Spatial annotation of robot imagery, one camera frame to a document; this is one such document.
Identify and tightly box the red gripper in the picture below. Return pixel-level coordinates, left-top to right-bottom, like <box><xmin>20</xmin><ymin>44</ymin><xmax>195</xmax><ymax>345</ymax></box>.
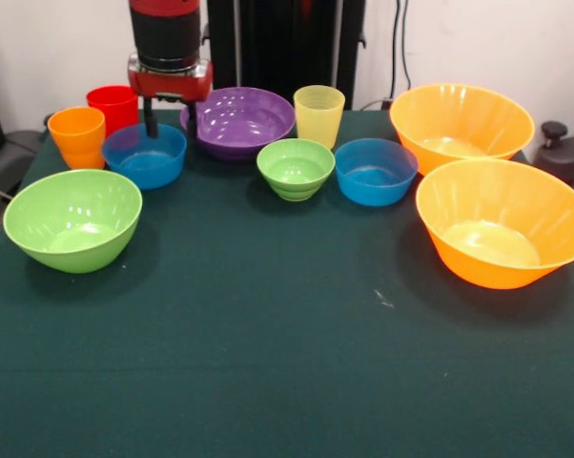
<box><xmin>127</xmin><ymin>54</ymin><xmax>215</xmax><ymax>141</ymax></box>

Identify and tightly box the blue bowl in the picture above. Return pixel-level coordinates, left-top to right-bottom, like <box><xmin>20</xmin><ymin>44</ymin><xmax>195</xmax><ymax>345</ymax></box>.
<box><xmin>334</xmin><ymin>137</ymin><xmax>420</xmax><ymax>208</ymax></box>
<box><xmin>101</xmin><ymin>123</ymin><xmax>188</xmax><ymax>192</ymax></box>

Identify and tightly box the red cup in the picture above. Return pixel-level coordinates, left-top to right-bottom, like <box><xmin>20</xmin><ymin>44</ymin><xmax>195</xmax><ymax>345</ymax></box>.
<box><xmin>85</xmin><ymin>85</ymin><xmax>140</xmax><ymax>139</ymax></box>

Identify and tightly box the purple bowl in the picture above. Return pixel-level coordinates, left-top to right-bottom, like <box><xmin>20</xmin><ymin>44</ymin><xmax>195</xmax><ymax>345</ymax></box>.
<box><xmin>179</xmin><ymin>86</ymin><xmax>297</xmax><ymax>161</ymax></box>

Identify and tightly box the orange cup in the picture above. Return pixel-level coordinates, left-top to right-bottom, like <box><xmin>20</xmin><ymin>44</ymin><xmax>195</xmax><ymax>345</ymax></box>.
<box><xmin>47</xmin><ymin>106</ymin><xmax>107</xmax><ymax>171</ymax></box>

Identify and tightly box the small green bowl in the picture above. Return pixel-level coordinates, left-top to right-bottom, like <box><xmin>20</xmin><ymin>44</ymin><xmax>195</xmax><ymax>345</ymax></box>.
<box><xmin>256</xmin><ymin>137</ymin><xmax>337</xmax><ymax>203</ymax></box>

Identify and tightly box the large green bowl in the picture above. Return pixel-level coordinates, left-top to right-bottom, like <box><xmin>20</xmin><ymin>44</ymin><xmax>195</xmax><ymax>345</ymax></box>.
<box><xmin>2</xmin><ymin>168</ymin><xmax>144</xmax><ymax>275</ymax></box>

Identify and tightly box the yellow cup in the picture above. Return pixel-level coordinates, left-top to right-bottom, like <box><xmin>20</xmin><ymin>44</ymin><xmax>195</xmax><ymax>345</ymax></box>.
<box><xmin>293</xmin><ymin>85</ymin><xmax>346</xmax><ymax>151</ymax></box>

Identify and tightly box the dark green table cloth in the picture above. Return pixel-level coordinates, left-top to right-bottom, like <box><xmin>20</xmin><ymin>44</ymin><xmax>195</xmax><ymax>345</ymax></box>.
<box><xmin>0</xmin><ymin>108</ymin><xmax>574</xmax><ymax>458</ymax></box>

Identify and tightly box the large orange bowl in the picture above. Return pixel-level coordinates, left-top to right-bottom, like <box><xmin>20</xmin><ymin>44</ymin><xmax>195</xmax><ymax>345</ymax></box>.
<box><xmin>389</xmin><ymin>83</ymin><xmax>536</xmax><ymax>177</ymax></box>
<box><xmin>415</xmin><ymin>158</ymin><xmax>574</xmax><ymax>291</ymax></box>

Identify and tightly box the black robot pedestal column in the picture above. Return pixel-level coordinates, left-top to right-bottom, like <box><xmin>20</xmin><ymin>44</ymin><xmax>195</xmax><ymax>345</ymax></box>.
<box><xmin>198</xmin><ymin>0</ymin><xmax>367</xmax><ymax>112</ymax></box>

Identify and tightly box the black wall cable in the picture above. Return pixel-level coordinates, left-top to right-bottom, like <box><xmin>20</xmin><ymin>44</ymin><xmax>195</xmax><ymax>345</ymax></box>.
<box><xmin>394</xmin><ymin>0</ymin><xmax>412</xmax><ymax>92</ymax></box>

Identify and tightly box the black pedestal foot with knob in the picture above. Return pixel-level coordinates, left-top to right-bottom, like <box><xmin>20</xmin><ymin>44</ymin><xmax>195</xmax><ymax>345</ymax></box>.
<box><xmin>534</xmin><ymin>120</ymin><xmax>574</xmax><ymax>190</ymax></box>

